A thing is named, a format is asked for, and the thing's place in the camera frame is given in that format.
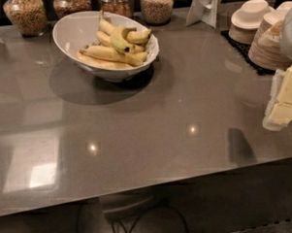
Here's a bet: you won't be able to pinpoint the black rubber mat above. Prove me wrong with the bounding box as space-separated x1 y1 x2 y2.
221 30 276 76

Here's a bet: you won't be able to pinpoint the left glass cereal jar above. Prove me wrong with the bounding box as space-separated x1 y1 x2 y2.
2 0 48 36

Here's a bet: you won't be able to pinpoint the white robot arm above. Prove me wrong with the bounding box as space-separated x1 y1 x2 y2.
259 7 292 131

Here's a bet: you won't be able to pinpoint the top curved yellow banana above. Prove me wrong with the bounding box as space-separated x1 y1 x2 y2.
111 25 137 53

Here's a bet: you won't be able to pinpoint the white folded sign stand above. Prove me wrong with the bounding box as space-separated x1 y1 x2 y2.
185 0 225 28

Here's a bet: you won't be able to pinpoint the back left yellow banana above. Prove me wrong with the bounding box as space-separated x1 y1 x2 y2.
96 31 145 54

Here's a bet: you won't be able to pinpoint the white ceramic bowl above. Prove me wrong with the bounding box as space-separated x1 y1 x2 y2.
53 11 159 82

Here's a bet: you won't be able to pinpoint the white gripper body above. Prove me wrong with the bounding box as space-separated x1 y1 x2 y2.
262 70 285 131

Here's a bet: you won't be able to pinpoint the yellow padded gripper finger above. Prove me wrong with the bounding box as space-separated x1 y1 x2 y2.
270 66 292 126

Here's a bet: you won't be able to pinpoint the glass cereal jar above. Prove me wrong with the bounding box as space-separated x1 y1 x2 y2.
98 0 135 18
2 0 48 36
140 0 174 25
52 0 92 19

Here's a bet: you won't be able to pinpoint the back right yellow banana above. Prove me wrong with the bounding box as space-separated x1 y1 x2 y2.
99 12 152 45

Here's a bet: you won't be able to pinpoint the back right stack paper bowls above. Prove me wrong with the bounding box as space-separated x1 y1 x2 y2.
258 1 292 35

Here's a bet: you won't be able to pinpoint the bottom yellow banana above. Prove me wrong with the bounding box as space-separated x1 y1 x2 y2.
77 51 131 70

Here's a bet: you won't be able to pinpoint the long front yellow banana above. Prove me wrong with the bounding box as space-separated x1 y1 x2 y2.
79 46 148 67

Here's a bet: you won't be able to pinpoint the left stack paper bowls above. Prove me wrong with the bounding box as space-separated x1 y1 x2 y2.
229 0 274 44

